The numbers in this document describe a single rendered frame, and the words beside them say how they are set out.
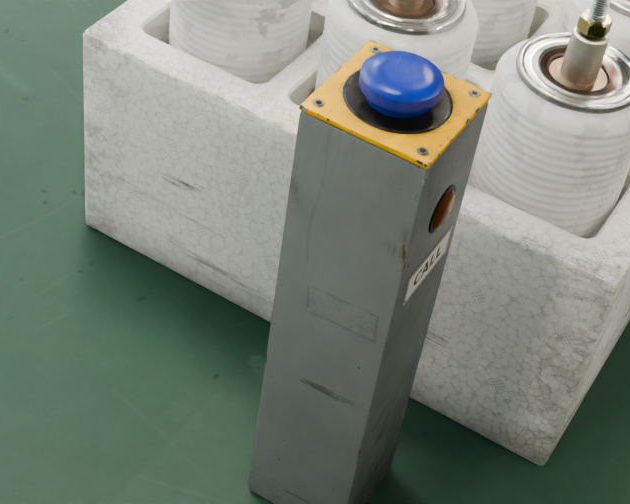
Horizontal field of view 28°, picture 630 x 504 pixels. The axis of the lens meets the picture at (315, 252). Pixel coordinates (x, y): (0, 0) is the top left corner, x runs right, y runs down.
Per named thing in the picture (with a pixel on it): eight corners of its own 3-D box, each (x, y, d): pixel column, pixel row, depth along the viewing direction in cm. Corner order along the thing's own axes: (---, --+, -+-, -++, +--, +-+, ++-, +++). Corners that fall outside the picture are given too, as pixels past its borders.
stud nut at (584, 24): (599, 42, 72) (603, 30, 71) (572, 30, 72) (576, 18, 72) (612, 27, 73) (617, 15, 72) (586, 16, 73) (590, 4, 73)
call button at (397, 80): (450, 103, 61) (459, 69, 60) (413, 144, 59) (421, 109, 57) (380, 71, 63) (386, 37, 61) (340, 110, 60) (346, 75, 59)
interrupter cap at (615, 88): (488, 61, 75) (491, 51, 75) (577, 28, 79) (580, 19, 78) (576, 132, 71) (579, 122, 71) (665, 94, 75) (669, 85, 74)
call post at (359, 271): (392, 469, 83) (494, 98, 62) (340, 544, 79) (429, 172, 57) (302, 419, 86) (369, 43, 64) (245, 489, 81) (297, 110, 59)
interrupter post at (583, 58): (549, 72, 75) (563, 26, 73) (577, 61, 76) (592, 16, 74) (576, 94, 74) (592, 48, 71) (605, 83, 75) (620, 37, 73)
